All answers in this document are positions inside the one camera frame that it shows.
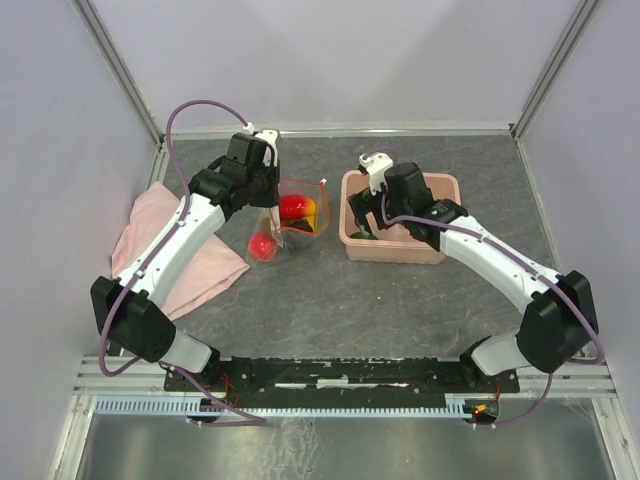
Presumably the aluminium frame rail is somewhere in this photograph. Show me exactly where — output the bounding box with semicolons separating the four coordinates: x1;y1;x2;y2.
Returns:
162;128;516;141

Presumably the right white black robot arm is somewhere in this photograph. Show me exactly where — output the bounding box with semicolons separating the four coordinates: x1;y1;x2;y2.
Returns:
347;152;604;391

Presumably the dark green fruit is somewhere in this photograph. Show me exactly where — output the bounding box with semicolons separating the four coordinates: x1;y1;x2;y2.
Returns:
349;230;378;241

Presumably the clear zip top bag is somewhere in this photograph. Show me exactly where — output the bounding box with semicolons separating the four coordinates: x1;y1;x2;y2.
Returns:
245;178;331;265

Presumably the dark purple plum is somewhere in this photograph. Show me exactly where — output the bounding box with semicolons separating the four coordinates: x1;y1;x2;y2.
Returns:
287;218;314;233

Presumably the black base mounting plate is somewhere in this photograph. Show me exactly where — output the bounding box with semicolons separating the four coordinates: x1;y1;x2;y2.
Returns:
193;357;520;410

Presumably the yellow lemon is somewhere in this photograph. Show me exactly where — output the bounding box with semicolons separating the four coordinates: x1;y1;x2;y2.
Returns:
300;214;319;232

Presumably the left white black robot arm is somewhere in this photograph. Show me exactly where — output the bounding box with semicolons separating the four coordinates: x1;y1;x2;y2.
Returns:
90;130;280;390

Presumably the pink folded cloth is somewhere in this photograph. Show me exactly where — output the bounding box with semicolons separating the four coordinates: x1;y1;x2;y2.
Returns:
111;182;249;321

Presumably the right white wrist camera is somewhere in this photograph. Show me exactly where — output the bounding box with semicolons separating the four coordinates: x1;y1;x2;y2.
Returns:
358;152;394;195

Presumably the light blue cable duct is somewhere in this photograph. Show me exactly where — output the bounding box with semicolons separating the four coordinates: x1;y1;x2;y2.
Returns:
93;394;474;417

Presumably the small red fruit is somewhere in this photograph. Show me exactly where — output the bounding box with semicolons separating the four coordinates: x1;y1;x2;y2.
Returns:
278;194;317;221

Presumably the pink plastic bin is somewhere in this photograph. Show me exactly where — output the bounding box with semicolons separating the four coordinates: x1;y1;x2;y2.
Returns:
338;170;445;265

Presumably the red apple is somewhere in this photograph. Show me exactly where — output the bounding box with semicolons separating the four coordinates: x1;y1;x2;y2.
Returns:
248;232;278;262

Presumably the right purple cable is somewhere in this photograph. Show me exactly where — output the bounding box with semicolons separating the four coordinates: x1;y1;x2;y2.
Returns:
359;152;606;429

